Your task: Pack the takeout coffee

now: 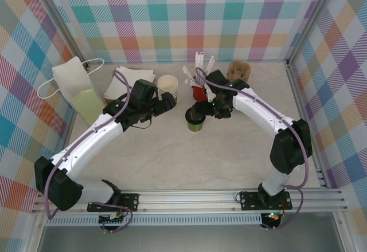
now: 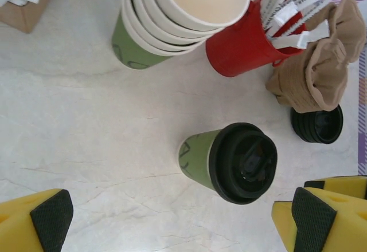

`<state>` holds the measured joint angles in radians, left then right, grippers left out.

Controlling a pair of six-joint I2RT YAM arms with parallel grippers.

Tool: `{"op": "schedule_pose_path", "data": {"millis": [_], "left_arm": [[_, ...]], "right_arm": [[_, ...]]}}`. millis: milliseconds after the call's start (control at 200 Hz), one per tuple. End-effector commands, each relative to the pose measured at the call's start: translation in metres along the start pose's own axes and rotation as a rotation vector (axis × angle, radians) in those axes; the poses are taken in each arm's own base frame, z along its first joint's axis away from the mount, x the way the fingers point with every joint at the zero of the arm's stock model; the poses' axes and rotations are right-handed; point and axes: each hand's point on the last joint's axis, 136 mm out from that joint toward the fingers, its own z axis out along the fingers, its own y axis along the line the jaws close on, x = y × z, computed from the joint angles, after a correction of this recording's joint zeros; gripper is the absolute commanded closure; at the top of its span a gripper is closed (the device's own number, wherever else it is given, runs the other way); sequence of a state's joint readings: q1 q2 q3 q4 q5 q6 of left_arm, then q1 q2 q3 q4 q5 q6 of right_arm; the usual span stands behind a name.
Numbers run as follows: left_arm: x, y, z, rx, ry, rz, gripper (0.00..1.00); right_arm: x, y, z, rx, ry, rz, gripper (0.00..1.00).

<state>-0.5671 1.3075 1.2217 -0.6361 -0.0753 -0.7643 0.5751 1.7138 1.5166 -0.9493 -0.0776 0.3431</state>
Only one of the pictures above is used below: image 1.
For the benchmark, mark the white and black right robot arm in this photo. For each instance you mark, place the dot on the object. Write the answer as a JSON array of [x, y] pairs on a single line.
[[258, 106]]

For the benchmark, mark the brown pulp cup carrier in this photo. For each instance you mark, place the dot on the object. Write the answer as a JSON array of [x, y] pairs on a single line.
[[239, 70]]

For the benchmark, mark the aluminium side rail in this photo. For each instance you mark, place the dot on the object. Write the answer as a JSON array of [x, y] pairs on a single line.
[[67, 133], [299, 91]]

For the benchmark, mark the grey metal sheet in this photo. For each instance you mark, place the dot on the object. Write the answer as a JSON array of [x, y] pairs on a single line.
[[186, 240]]

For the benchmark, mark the white and green paper bag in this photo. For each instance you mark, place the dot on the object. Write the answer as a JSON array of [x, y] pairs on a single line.
[[71, 77]]

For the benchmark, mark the small circuit board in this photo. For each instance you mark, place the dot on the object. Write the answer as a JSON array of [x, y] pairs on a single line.
[[272, 216], [111, 220]]

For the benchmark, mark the red plastic straw bucket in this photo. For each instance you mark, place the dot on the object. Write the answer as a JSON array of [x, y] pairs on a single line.
[[198, 94]]

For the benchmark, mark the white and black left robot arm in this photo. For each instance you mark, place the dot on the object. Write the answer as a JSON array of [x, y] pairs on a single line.
[[86, 143]]

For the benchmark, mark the brown cardboard napkin tray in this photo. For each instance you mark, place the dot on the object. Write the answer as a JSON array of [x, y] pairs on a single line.
[[107, 101]]

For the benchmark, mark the white paper napkin stack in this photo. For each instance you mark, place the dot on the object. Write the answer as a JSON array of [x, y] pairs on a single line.
[[114, 87]]

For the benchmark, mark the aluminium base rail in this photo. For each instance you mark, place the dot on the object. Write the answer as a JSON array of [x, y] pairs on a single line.
[[186, 200]]

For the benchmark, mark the aluminium frame post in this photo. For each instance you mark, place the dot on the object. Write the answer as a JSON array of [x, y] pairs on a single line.
[[314, 14], [58, 14]]

